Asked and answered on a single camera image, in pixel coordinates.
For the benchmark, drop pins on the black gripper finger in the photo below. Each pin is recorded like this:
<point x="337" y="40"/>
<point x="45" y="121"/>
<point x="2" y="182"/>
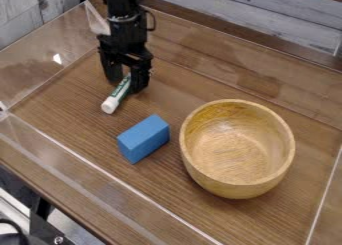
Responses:
<point x="111" y="66"/>
<point x="139" y="71"/>

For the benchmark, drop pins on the black metal table frame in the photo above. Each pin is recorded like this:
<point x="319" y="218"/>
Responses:
<point x="43" y="233"/>

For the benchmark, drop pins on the green and white marker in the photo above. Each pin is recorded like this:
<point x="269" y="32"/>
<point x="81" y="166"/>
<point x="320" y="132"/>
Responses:
<point x="114" y="99"/>

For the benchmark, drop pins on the blue foam block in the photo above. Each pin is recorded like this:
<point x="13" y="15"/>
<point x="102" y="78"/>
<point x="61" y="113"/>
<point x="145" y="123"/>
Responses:
<point x="144" y="138"/>

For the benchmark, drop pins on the clear acrylic tray wall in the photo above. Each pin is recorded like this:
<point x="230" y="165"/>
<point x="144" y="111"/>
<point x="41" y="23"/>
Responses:
<point x="58" y="140"/>

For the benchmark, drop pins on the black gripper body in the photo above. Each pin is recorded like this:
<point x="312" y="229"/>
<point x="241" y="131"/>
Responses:
<point x="123" y="45"/>

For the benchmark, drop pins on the brown wooden bowl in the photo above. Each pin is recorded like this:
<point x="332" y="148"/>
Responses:
<point x="237" y="147"/>

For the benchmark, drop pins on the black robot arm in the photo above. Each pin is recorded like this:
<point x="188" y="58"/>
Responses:
<point x="123" y="7"/>

